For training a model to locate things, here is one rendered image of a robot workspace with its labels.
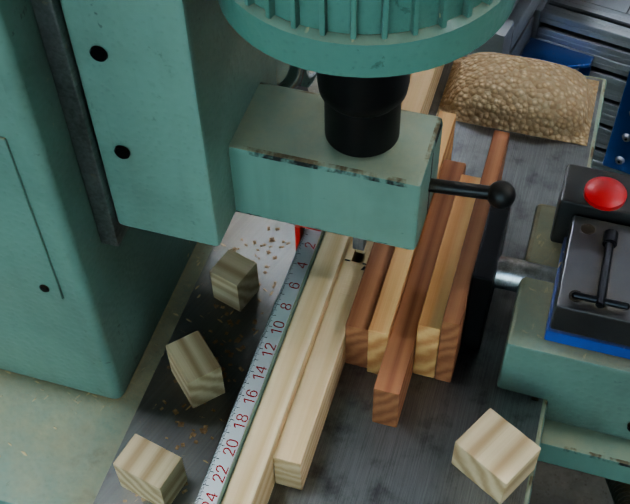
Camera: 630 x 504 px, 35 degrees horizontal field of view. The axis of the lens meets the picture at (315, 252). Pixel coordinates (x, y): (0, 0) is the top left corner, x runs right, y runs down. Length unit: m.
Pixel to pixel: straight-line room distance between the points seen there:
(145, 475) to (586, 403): 0.34
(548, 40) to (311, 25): 0.89
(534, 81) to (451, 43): 0.41
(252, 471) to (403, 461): 0.12
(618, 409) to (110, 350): 0.40
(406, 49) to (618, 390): 0.33
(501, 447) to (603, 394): 0.09
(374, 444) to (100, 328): 0.23
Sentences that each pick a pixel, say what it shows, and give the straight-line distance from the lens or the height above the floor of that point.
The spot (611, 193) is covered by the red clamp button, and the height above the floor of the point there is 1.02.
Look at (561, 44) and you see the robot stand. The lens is 1.40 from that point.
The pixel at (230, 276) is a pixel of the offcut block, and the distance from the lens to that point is 0.91.
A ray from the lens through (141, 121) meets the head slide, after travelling 0.66.
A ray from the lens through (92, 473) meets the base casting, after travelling 0.88.
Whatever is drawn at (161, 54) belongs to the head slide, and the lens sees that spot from 0.61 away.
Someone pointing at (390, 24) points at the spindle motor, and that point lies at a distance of 0.53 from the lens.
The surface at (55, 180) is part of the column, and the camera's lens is 0.69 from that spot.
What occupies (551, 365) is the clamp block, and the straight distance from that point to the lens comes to 0.75.
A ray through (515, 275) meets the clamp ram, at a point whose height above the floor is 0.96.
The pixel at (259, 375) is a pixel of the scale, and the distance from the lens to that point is 0.72.
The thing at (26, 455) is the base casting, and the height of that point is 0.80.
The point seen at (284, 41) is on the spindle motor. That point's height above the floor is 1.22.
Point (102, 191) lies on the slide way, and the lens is 0.72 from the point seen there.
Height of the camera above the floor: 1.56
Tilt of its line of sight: 51 degrees down
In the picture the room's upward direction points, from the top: 2 degrees counter-clockwise
